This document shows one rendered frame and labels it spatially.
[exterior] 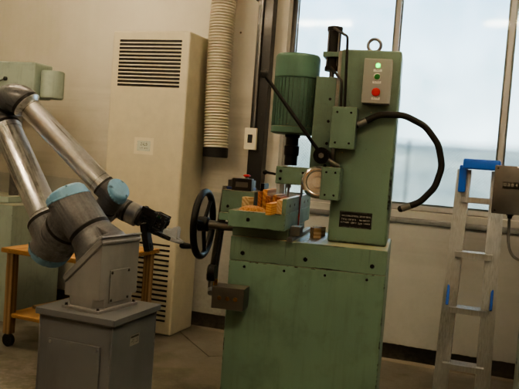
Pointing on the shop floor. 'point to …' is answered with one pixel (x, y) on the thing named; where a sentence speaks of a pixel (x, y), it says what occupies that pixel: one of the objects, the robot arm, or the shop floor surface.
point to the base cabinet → (304, 329)
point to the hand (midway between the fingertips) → (180, 242)
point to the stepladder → (490, 287)
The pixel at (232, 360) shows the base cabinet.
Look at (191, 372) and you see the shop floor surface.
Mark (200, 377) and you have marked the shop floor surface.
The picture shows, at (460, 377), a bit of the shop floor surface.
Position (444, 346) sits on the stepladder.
